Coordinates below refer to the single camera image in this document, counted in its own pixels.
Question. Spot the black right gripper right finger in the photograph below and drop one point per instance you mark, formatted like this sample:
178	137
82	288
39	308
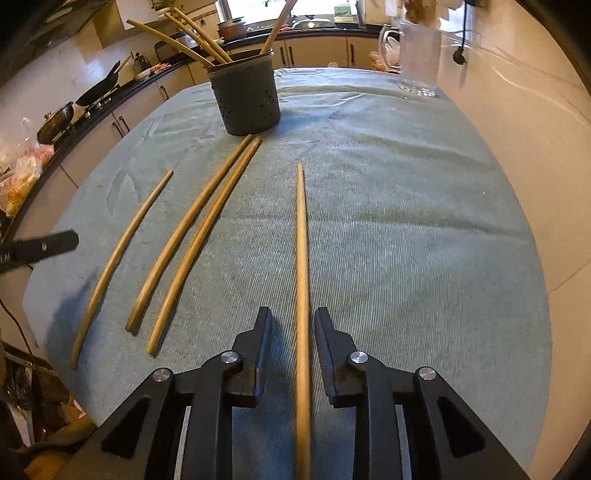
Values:
406	422

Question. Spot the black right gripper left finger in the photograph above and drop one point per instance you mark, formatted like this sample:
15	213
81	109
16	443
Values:
180	425

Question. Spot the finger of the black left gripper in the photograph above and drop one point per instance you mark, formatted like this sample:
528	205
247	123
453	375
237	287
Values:
20	253

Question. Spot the wooden chopstick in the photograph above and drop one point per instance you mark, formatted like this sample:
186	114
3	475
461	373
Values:
204	36
302	335
177	236
110	267
196	244
172	42
189	31
277	26

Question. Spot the snack bags on counter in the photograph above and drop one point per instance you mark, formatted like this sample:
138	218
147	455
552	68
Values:
19	173

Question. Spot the lidded wok pot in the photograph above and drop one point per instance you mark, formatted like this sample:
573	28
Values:
55	123

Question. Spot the black frying pan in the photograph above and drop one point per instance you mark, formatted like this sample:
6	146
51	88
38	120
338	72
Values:
101	88

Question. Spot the light blue towel mat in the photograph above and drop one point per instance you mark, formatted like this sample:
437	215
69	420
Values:
418	248

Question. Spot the steel cooking pot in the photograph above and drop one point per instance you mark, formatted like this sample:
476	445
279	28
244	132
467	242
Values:
164	51

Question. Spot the dark perforated utensil holder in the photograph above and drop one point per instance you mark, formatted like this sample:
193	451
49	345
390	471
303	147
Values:
245	93

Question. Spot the plastic bag with food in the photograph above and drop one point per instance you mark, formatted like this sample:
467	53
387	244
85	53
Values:
387	57

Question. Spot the clear glass pitcher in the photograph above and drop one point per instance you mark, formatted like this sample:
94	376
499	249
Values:
420	50

